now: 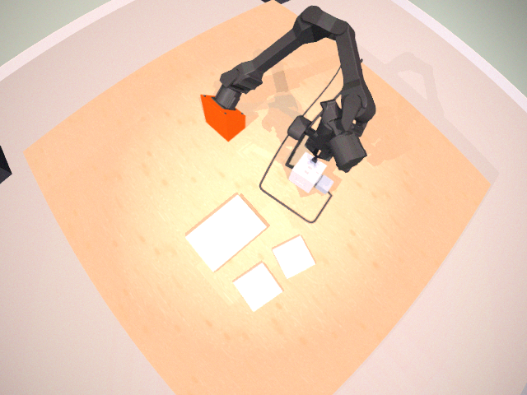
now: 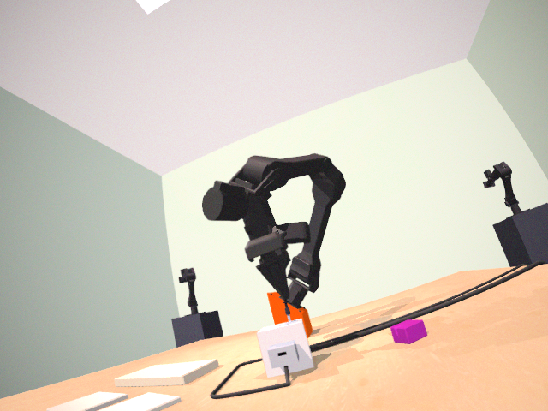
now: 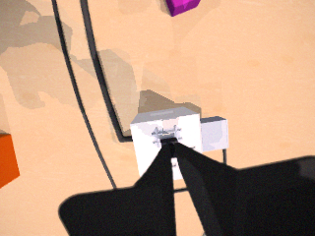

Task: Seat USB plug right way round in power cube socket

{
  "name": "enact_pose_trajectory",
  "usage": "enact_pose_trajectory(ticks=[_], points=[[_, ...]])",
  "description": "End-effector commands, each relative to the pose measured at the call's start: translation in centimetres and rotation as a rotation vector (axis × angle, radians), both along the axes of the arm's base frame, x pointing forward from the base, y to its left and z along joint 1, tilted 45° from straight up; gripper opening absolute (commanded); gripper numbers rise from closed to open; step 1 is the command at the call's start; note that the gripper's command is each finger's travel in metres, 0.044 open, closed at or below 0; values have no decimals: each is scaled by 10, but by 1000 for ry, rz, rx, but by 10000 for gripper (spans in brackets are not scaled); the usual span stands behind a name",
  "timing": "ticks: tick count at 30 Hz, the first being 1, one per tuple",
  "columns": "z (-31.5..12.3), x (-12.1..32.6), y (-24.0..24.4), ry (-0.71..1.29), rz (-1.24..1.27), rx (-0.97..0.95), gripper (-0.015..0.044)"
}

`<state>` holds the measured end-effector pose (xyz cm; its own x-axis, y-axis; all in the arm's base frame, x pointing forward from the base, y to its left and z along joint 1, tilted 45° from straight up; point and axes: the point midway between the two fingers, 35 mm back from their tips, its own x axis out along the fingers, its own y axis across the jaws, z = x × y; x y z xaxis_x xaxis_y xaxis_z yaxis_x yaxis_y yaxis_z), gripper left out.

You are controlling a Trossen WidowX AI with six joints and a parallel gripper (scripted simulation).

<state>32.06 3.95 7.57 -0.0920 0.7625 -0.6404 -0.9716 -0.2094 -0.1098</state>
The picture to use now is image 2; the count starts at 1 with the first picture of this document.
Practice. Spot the magenta cube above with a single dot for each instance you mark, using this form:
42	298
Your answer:
408	331

